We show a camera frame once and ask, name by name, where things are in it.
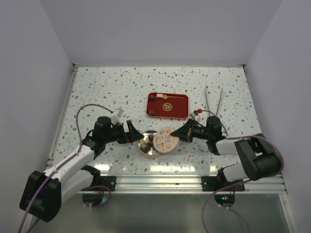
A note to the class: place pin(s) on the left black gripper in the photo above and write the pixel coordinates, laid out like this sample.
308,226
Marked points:
130,136

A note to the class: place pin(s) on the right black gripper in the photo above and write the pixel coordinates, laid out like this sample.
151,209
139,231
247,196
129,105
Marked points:
184,132

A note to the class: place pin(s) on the round silver tin lid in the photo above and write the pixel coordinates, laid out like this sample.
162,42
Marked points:
163,142

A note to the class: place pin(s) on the metal tongs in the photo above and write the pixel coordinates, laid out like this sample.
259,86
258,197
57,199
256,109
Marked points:
213,100

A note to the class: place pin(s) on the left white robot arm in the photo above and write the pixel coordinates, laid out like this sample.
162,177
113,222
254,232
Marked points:
46,191

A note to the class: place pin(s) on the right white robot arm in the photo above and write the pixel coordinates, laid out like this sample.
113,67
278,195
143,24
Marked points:
258,157

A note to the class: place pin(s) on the round silver tin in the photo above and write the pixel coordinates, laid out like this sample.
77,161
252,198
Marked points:
153,153

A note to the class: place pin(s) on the red rectangular tray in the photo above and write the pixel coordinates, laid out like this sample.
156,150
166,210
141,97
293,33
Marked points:
176,106

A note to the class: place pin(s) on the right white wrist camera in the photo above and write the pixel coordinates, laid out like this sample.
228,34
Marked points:
195,115

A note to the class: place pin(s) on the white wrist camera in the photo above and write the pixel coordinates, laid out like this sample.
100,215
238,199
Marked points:
195,115
116,116

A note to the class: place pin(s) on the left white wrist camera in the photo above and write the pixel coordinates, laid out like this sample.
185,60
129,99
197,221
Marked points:
116,116

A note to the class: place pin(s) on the aluminium mounting rail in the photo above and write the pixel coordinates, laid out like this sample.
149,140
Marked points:
188,184

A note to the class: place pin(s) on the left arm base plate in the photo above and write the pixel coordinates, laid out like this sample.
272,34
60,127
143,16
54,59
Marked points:
109,182

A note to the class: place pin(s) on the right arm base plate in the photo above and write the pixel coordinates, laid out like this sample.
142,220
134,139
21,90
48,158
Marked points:
211,183

